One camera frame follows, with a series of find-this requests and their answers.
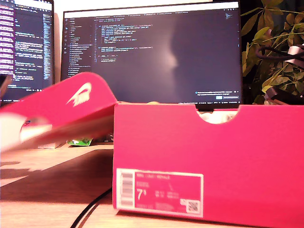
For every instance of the white tissue paper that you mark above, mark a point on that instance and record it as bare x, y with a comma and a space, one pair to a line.
217, 117

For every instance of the green leafy houseplant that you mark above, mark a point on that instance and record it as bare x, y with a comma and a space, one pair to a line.
266, 35

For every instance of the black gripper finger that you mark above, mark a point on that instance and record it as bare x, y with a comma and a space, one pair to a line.
6, 85
287, 98

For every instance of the red Nike shoebox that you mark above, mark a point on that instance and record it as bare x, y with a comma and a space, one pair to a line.
213, 154

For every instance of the black computer monitor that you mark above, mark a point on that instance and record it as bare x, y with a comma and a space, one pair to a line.
26, 47
152, 59

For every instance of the dark patterned packet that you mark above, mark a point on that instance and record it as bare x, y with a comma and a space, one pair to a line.
107, 138

